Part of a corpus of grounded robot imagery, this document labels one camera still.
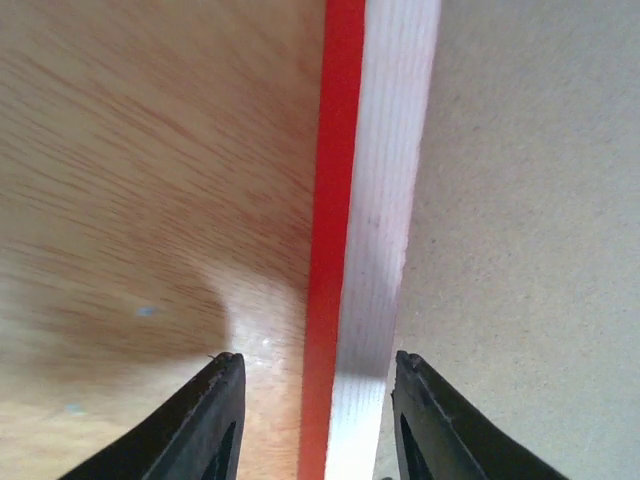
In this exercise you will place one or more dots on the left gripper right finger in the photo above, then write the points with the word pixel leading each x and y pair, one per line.
pixel 439 434

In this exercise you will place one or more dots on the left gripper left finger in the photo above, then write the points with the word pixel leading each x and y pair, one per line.
pixel 195 434

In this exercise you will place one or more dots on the red picture frame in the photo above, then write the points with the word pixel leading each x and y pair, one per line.
pixel 477 204

